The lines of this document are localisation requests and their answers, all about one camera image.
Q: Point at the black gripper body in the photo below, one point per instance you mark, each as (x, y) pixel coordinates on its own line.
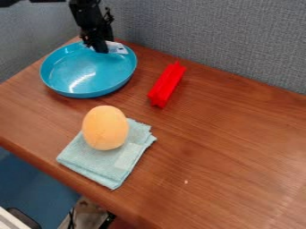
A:
(88, 18)

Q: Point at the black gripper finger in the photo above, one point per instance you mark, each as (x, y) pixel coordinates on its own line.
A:
(98, 43)
(107, 32)

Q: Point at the white toothpaste tube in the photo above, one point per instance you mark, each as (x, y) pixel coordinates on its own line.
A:
(117, 48)

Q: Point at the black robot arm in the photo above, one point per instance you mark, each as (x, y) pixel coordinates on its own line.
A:
(62, 1)

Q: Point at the blue plate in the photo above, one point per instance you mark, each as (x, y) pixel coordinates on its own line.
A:
(79, 73)

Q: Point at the red plastic block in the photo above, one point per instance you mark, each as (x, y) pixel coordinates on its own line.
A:
(166, 83)

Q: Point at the orange egg-shaped ball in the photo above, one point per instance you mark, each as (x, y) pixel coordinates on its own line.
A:
(105, 128)

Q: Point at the light blue folded cloth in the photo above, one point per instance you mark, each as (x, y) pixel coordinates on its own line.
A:
(107, 166)

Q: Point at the metal table leg bracket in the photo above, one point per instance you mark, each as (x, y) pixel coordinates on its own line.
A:
(87, 216)

